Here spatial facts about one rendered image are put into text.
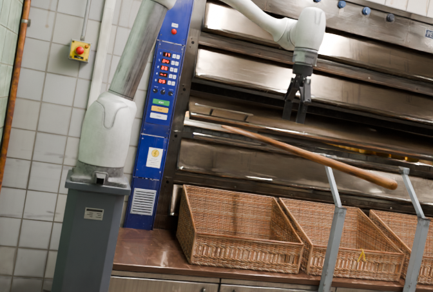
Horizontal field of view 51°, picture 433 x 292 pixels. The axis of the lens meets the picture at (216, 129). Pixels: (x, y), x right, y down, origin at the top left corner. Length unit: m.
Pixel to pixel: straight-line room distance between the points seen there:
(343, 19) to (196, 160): 1.21
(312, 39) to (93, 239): 1.02
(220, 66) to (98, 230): 1.32
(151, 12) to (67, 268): 0.93
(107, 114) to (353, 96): 1.76
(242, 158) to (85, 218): 1.31
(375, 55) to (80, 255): 2.11
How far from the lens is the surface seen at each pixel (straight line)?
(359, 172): 1.52
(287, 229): 2.48
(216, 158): 2.58
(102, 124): 1.49
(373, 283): 2.53
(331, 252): 2.27
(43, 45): 2.47
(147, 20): 1.73
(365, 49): 2.93
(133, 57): 1.71
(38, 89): 2.47
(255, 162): 2.65
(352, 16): 2.91
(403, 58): 3.09
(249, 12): 1.73
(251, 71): 2.60
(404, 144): 3.06
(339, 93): 2.83
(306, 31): 1.70
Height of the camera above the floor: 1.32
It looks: 3 degrees down
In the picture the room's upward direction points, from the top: 11 degrees clockwise
